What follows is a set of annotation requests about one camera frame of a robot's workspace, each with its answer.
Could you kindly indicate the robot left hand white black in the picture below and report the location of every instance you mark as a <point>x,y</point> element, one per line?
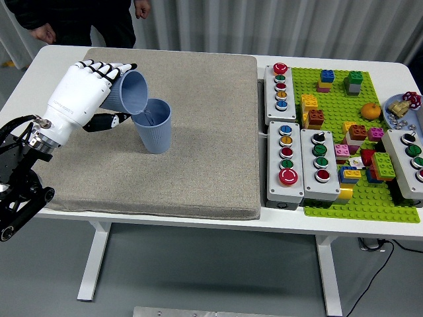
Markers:
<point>79,95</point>

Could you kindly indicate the person's left hand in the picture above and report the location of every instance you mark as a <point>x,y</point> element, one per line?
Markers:
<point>142,8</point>

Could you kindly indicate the person's right hand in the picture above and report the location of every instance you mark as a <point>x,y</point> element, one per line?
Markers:
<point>43,33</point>

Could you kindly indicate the blue ribbed plastic cup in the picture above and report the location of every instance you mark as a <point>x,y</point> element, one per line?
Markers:
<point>133,92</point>
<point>157,135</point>

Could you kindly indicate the person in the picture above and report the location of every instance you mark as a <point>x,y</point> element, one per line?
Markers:
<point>89,23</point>

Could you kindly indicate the white pleated curtain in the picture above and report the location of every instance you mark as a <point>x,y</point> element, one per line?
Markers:
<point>264,23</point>

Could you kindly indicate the grey-brown fabric mat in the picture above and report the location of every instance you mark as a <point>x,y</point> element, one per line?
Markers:
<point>198,132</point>

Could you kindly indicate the grey five-button control box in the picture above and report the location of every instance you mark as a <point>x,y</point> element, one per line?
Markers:
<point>274,165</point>
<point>271,99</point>

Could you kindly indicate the white table leg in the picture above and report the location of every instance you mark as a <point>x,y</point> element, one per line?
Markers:
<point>94,261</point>
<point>327,274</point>

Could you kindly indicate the yellow building block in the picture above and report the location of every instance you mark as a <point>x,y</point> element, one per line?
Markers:
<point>309,102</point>
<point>347,127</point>
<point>305,121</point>
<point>324,84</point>
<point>345,192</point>

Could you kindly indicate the blue building block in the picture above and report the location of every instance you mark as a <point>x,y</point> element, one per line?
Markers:
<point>327,76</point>
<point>347,178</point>

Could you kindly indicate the brown building block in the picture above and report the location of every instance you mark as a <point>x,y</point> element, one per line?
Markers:
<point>316,118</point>
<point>358,132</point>

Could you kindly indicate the green studded baseplate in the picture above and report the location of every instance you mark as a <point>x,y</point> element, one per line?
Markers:
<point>333,105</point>

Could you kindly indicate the grey building block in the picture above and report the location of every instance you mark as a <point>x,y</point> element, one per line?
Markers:
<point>353,88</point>

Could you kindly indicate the grey four-button control box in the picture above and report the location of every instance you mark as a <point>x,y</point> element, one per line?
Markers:
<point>309,165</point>
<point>396,158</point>

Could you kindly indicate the orange fruit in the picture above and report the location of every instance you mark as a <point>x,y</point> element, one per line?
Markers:
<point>370,111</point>

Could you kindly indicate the magenta building block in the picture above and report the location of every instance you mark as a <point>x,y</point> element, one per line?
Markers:
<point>375,134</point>

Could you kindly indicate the red building block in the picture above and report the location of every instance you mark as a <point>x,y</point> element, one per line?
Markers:
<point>367,158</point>

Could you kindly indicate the brass valve red handwheel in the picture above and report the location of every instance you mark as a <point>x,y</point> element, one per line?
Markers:
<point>400,107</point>

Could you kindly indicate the large green building block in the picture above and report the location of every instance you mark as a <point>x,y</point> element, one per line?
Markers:
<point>383,166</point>

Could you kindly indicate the blue plate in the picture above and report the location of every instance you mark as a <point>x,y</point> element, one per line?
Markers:
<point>411,116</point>

